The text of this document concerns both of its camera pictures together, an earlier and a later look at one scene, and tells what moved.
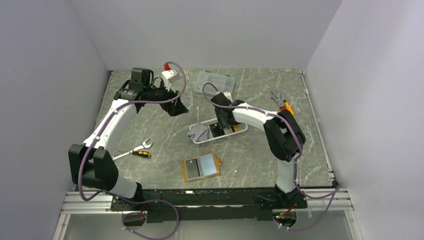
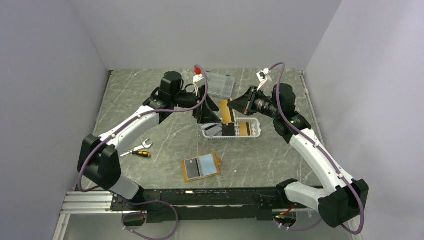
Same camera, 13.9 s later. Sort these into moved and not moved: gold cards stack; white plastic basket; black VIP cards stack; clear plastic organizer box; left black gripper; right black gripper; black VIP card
Moved: gold cards stack; left black gripper; black VIP cards stack; white plastic basket; right black gripper
Not moved: clear plastic organizer box; black VIP card
